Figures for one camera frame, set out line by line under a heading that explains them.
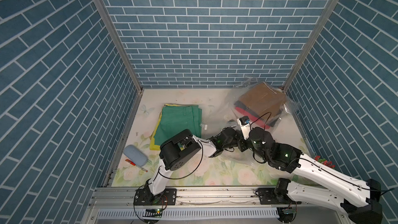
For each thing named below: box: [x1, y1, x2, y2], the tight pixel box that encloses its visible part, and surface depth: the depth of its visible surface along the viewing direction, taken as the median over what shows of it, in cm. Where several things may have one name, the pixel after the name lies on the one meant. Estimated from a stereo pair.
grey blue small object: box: [123, 144, 149, 167], surface depth 86 cm
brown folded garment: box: [239, 81, 286, 117], surface depth 104 cm
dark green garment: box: [153, 105, 203, 146], surface depth 94 cm
